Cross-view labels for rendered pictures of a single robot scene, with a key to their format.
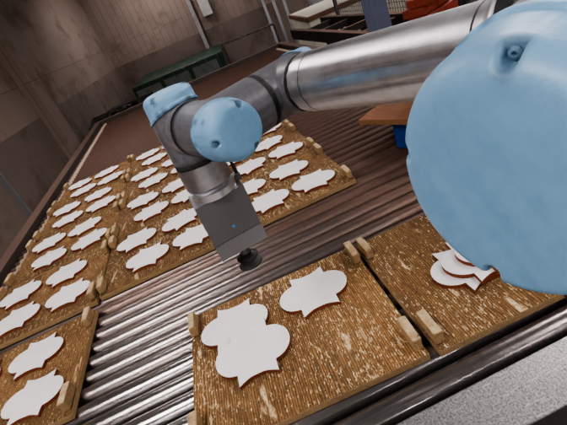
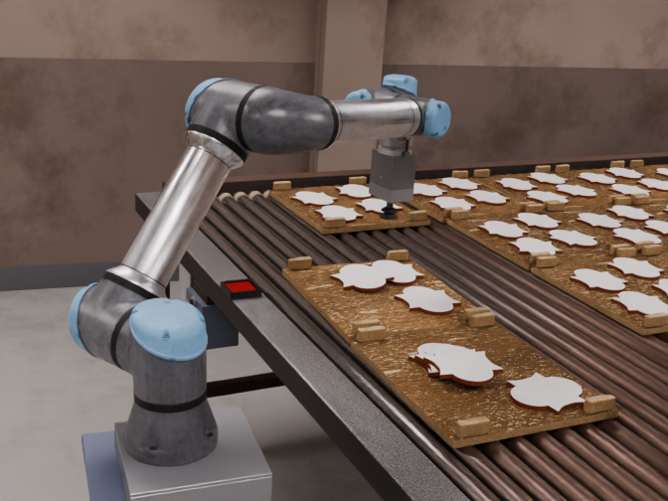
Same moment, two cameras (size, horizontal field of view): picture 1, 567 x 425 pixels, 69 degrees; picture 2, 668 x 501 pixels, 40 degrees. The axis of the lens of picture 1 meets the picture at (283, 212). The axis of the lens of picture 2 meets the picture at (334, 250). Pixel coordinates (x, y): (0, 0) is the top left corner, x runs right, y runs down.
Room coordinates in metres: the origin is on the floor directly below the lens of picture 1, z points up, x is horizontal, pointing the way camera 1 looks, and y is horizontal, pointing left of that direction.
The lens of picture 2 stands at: (-0.26, -1.72, 1.73)
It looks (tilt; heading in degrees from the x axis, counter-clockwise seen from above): 19 degrees down; 68
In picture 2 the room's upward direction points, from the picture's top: 4 degrees clockwise
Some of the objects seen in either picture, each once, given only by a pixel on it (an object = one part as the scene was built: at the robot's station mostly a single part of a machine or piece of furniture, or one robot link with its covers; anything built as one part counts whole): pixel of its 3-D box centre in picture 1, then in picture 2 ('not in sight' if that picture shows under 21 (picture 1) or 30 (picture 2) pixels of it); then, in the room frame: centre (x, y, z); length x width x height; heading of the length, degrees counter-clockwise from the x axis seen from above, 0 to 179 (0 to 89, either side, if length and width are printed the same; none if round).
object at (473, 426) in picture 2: not in sight; (472, 426); (0.50, -0.54, 0.95); 0.06 x 0.02 x 0.03; 3
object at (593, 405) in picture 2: not in sight; (598, 404); (0.77, -0.53, 0.95); 0.06 x 0.02 x 0.03; 3
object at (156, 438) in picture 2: not in sight; (170, 414); (0.01, -0.40, 0.97); 0.15 x 0.15 x 0.10
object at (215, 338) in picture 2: not in sight; (209, 318); (0.28, 0.40, 0.77); 0.14 x 0.11 x 0.18; 94
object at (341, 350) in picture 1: (289, 335); (382, 295); (0.61, 0.08, 0.93); 0.41 x 0.35 x 0.02; 92
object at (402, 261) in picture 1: (482, 248); (476, 377); (0.62, -0.34, 0.93); 0.41 x 0.35 x 0.02; 93
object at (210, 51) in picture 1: (187, 81); not in sight; (9.16, 0.77, 0.37); 1.85 x 1.69 x 0.74; 88
